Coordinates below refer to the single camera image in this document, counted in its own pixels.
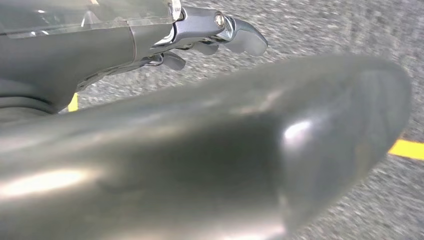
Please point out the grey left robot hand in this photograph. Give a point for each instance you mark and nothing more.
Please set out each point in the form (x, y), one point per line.
(66, 56)

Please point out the yellow floor tape outline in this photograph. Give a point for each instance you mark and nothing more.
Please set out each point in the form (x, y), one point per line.
(407, 149)

